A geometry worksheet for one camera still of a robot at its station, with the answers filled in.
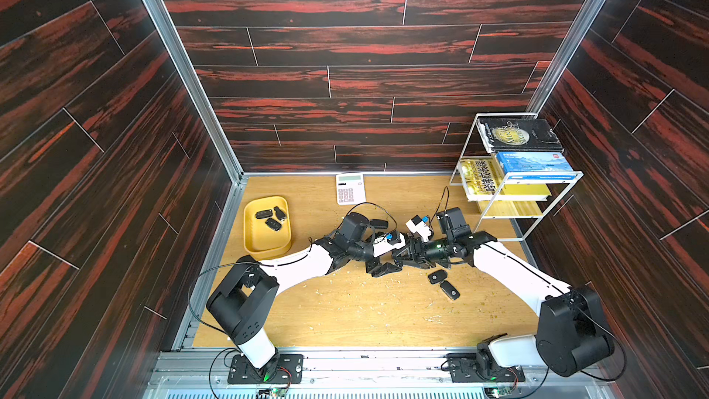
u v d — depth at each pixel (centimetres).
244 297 50
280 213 107
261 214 105
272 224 102
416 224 78
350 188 112
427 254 72
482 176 93
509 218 105
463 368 73
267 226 103
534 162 77
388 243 70
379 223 105
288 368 73
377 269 73
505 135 84
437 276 90
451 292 86
